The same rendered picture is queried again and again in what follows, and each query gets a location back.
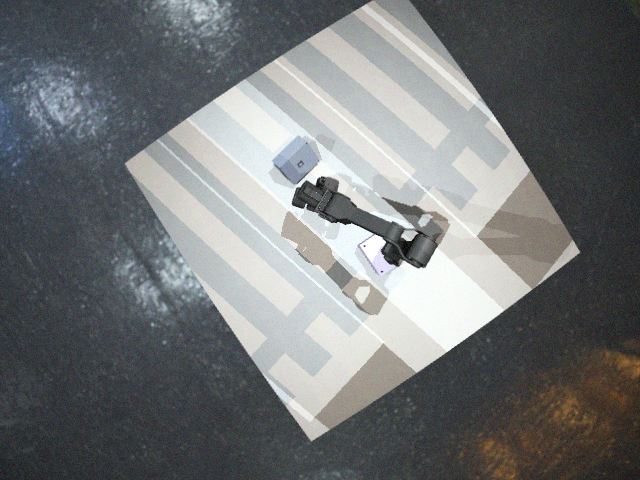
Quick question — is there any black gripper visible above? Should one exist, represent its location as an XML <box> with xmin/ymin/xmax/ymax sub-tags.
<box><xmin>291</xmin><ymin>187</ymin><xmax>315</xmax><ymax>212</ymax></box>

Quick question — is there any grey square panel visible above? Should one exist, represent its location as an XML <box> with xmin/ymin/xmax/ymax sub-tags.
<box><xmin>272</xmin><ymin>136</ymin><xmax>320</xmax><ymax>185</ymax></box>

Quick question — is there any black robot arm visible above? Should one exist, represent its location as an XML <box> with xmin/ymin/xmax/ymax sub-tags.
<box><xmin>296</xmin><ymin>176</ymin><xmax>438</xmax><ymax>269</ymax></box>

